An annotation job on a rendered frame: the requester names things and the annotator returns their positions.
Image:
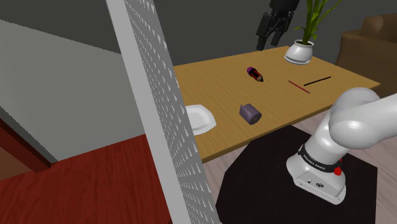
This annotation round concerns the brown sofa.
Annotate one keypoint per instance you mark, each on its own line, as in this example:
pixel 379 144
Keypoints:
pixel 369 52

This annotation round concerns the red pen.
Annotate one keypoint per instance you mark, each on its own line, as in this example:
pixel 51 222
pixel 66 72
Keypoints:
pixel 299 87

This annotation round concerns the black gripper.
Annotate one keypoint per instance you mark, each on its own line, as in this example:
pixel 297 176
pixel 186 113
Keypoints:
pixel 283 6

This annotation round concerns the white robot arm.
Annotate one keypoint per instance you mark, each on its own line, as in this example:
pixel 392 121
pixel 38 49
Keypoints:
pixel 353 124

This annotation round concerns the purple paper roll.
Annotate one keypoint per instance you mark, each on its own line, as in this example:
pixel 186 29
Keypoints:
pixel 250 114

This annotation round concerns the wooden table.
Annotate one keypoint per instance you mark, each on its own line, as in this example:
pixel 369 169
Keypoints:
pixel 223 90

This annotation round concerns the red pencil-shaped sharpener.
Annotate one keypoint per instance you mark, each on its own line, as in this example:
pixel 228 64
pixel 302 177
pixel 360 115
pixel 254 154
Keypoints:
pixel 255 74

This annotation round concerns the green plant in white pot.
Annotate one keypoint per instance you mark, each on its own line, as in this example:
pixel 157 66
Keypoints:
pixel 300 52

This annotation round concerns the black pen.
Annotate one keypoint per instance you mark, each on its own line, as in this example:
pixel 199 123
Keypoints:
pixel 317 81

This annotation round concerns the black robot stand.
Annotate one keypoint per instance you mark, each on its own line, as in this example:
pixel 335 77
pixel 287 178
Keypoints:
pixel 260 180

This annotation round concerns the white plate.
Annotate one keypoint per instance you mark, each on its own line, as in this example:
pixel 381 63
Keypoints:
pixel 198 119

